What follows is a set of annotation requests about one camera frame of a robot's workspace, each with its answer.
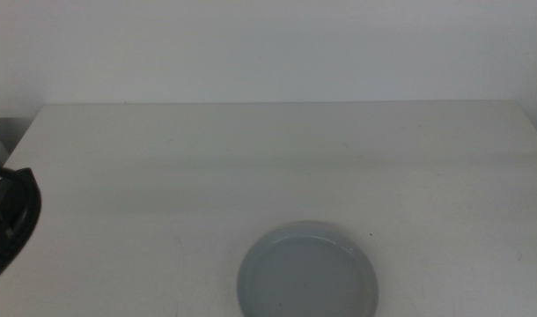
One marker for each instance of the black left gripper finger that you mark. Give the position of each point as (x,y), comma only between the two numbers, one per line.
(34,207)

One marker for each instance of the grey shallow bowl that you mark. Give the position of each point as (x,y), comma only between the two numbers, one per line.
(308,277)

